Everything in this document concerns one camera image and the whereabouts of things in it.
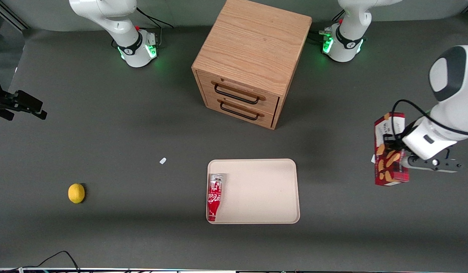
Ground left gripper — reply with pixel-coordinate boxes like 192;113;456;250
383;116;459;161

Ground red cookie box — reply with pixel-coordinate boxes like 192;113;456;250
371;111;410;187

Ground beige plastic tray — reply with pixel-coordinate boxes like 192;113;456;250
207;158;301;224

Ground yellow lemon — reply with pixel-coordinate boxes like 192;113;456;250
68;183;86;204

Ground wooden drawer front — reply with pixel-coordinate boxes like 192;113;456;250
197;71;280;113
204;92;275;128

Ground wooden drawer cabinet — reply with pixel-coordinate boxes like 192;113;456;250
191;0;313;130

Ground red cola bottle can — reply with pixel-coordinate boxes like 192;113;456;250
207;174;224;222

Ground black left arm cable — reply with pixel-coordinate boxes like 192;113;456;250
391;99;468;138

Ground black left arm base cables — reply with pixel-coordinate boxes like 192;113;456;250
309;11;346;43

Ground black cable on table edge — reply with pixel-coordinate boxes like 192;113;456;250
18;250;81;272

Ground black metal drawer handle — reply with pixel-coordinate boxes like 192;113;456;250
219;101;259;121
214;84;260;105

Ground black right arm base cable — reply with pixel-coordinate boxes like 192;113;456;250
136;7;174;45

